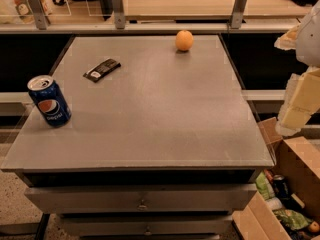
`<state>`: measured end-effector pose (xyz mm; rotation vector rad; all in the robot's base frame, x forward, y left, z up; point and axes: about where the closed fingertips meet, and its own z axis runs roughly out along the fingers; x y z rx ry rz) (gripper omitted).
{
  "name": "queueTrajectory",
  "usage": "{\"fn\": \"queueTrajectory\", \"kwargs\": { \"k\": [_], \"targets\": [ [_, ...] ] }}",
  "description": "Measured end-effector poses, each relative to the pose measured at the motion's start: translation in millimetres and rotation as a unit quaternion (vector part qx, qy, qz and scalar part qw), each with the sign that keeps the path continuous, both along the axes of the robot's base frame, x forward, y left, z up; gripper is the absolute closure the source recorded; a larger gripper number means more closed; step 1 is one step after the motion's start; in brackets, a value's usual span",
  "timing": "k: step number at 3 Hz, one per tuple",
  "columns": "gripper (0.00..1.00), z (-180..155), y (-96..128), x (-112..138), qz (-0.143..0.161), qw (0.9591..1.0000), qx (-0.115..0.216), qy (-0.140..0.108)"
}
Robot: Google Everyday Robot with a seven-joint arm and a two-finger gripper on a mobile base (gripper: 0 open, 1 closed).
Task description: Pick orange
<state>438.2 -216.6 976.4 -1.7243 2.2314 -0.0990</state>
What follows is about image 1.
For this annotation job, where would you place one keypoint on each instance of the drawer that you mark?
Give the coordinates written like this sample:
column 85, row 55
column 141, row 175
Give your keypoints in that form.
column 146, row 225
column 138, row 198

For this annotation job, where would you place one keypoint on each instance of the grey metal bracket right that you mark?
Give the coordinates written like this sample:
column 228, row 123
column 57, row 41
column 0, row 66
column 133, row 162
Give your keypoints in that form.
column 236, row 18

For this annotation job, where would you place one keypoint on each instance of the blue Pepsi can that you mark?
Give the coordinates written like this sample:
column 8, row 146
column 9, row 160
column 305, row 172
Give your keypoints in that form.
column 48, row 98

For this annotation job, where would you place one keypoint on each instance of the grey metal bracket left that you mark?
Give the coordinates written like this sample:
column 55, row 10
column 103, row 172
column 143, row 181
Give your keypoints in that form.
column 40, row 17

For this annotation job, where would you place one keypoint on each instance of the green chip bag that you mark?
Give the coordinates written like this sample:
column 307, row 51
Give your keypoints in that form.
column 292, row 219

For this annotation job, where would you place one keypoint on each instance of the grey metal bracket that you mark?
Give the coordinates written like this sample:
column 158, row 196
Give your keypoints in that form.
column 119, row 16
column 40, row 17
column 236, row 18

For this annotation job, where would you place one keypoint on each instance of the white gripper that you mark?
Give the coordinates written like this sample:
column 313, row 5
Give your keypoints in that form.
column 309, row 41

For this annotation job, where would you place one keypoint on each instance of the brown cardboard box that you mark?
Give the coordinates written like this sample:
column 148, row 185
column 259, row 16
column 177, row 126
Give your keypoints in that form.
column 287, row 203

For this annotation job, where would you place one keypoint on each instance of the grey metal bracket middle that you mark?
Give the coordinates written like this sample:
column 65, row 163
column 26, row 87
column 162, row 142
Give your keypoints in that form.
column 119, row 16

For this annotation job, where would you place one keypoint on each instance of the black snack bar wrapper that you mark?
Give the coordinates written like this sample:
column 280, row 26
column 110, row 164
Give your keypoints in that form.
column 102, row 70

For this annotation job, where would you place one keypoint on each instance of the white plastic bag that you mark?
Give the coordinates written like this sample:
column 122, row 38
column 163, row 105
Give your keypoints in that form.
column 19, row 11

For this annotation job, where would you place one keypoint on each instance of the grey drawer cabinet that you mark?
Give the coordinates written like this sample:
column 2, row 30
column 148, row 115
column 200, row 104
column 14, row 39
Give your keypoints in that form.
column 161, row 118

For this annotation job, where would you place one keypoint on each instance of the lower drawer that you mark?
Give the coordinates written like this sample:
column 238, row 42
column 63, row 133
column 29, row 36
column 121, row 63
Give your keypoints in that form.
column 146, row 225

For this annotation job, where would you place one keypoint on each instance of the light wooden desk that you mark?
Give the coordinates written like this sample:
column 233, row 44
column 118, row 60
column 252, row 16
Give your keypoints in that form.
column 219, row 9

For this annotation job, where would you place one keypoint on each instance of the orange fruit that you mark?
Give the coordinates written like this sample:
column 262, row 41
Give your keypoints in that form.
column 184, row 40

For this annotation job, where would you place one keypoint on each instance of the green snack bag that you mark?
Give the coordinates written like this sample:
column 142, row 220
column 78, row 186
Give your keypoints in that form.
column 264, row 187

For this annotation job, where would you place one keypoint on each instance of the dark can in box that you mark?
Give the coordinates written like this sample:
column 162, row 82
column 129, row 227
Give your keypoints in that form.
column 280, row 186

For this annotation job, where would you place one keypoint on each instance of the upper drawer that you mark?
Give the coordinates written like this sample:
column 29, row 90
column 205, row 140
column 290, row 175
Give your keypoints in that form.
column 138, row 198

